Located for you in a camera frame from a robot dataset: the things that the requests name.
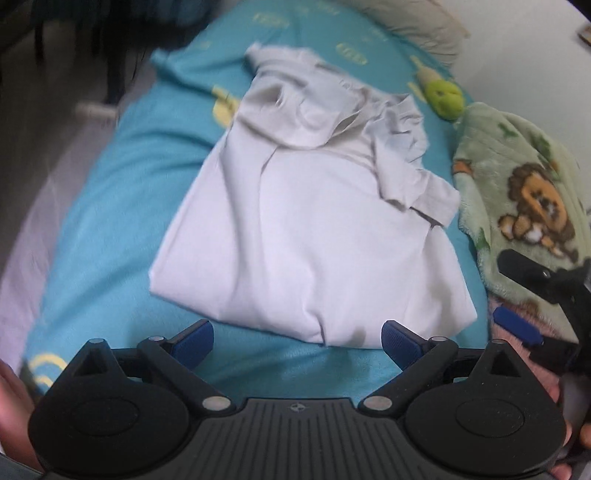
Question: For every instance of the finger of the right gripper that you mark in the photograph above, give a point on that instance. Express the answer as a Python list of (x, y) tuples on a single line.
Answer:
[(568, 288), (545, 351)]

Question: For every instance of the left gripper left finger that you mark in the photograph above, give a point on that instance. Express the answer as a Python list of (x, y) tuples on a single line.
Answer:
[(172, 363)]

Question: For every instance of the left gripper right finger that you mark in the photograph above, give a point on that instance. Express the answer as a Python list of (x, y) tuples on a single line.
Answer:
[(423, 364)]

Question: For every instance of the white shirt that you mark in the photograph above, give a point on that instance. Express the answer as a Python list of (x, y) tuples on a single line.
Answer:
[(313, 216)]

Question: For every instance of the person right hand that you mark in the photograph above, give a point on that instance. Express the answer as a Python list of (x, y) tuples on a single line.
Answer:
[(569, 390)]

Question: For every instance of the person left hand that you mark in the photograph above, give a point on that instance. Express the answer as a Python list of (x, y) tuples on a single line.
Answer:
[(16, 407)]

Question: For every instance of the green lion fleece blanket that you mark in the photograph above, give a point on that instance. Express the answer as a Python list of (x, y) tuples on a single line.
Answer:
[(520, 189)]

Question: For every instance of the green plush toy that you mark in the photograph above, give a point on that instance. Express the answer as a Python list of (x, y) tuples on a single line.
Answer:
[(444, 96)]

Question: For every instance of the grey pillow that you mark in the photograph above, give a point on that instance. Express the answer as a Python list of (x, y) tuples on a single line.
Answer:
[(426, 23)]

